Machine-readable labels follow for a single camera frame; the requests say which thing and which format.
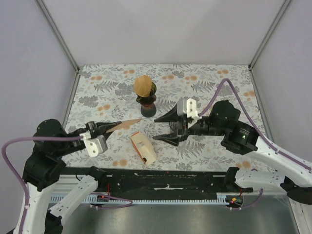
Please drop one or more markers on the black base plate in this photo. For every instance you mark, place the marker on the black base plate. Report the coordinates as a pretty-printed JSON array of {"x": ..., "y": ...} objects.
[{"x": 147, "y": 184}]

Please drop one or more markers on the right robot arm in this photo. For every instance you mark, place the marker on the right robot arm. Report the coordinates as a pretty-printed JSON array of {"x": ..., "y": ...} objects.
[{"x": 292, "y": 174}]

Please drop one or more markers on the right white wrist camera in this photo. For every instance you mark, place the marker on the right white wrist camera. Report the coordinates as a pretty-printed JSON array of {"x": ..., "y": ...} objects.
[{"x": 188, "y": 107}]

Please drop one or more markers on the floral table mat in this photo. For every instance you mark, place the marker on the floral table mat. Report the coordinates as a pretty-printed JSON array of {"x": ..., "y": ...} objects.
[{"x": 105, "y": 93}]

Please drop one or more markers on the brown paper coffee filter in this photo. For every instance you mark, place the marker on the brown paper coffee filter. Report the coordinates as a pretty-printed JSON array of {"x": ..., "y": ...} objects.
[{"x": 142, "y": 86}]

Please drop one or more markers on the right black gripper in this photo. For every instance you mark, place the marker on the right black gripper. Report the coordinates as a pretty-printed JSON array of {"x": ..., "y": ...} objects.
[{"x": 172, "y": 138}]

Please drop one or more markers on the olive green dripper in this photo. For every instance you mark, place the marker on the olive green dripper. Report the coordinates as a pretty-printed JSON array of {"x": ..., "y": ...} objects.
[{"x": 150, "y": 99}]

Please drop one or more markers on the right aluminium frame post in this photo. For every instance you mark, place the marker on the right aluminium frame post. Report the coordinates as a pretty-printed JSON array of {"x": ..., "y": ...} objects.
[{"x": 274, "y": 24}]

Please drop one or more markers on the aluminium frame post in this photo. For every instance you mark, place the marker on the aluminium frame post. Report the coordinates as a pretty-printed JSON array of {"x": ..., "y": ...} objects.
[
  {"x": 57, "y": 33},
  {"x": 274, "y": 24}
]

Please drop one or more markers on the grey clear dripper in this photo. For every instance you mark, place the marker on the grey clear dripper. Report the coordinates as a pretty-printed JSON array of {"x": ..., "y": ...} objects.
[{"x": 174, "y": 126}]

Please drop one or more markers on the white slotted cable duct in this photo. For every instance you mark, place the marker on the white slotted cable duct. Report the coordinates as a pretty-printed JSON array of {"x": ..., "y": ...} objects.
[{"x": 218, "y": 200}]

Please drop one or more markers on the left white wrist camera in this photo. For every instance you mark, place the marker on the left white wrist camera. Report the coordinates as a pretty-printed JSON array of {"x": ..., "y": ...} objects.
[{"x": 94, "y": 146}]

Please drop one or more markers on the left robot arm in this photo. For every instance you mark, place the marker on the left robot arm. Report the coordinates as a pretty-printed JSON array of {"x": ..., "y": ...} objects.
[{"x": 43, "y": 168}]

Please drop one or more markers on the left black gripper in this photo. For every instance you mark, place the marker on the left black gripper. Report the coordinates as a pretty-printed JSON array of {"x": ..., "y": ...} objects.
[{"x": 101, "y": 128}]

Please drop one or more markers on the left aluminium frame post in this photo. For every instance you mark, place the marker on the left aluminium frame post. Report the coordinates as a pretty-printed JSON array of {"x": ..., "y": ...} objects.
[{"x": 57, "y": 33}]

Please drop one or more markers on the red grey coffee server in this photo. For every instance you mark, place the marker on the red grey coffee server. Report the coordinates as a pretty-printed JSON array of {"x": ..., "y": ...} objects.
[{"x": 148, "y": 109}]

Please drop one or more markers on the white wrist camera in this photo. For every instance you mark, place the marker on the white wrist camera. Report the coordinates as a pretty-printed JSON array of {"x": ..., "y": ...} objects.
[
  {"x": 94, "y": 146},
  {"x": 188, "y": 107}
]

